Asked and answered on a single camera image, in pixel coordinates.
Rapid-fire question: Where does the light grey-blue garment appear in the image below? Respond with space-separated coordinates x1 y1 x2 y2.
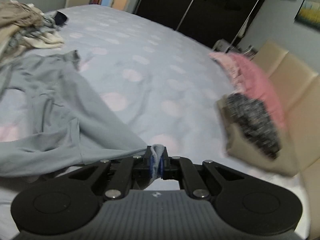
1 50 164 183

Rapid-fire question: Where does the khaki folded blanket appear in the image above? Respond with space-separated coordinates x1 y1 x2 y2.
216 96 299 177

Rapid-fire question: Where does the dark floral folded garment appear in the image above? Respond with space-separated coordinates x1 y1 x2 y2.
225 93 280 160

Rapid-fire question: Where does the pink pillow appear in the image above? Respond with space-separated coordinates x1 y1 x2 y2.
208 52 287 129

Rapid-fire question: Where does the beige padded headboard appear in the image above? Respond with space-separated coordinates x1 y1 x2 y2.
253 40 319 239

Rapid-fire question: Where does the dotted grey bed cover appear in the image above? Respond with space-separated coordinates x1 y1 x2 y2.
0 4 304 240

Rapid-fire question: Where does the bedside table with items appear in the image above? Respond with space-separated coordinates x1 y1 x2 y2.
212 39 258 59

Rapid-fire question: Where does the cream white cloth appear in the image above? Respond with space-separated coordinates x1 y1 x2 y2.
23 30 64 49

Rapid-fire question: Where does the black navy garment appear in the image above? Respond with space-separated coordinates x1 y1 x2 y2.
54 11 68 26

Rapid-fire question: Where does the dark sliding wardrobe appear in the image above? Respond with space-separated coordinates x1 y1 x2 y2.
134 0 264 48

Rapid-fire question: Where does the beige crumpled garment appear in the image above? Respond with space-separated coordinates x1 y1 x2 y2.
0 0 43 57

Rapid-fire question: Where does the yellow field wall picture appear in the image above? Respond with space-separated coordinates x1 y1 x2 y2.
295 0 320 31

